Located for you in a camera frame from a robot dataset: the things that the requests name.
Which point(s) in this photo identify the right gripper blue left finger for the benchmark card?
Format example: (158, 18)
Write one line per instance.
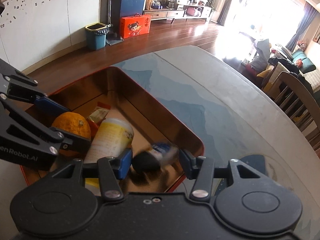
(125, 159)

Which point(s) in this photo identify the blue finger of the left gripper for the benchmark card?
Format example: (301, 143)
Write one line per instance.
(50, 105)
(72, 144)

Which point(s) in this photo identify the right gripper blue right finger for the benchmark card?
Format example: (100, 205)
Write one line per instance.
(189, 164)

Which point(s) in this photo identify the orange fruit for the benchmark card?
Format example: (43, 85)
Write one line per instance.
(74, 123)

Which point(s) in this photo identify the small dark bottle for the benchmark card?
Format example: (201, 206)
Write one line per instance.
(157, 156)

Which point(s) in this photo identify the white yellow tube bottle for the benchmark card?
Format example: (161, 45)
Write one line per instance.
(112, 137)

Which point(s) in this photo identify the small red silver item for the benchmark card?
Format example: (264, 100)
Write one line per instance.
(99, 113)

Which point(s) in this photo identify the white cabinet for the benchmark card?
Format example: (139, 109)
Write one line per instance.
(33, 31)

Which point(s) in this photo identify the blue trash bin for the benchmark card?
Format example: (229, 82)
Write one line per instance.
(96, 35)

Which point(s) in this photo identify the orange red gift box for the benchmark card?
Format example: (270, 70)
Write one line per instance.
(134, 25)

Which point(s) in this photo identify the dark wooden chair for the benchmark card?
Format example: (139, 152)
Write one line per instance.
(299, 105)

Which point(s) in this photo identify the teal sofa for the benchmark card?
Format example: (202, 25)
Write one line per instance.
(307, 64)

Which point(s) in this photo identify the white tv console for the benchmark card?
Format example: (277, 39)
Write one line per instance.
(181, 11)

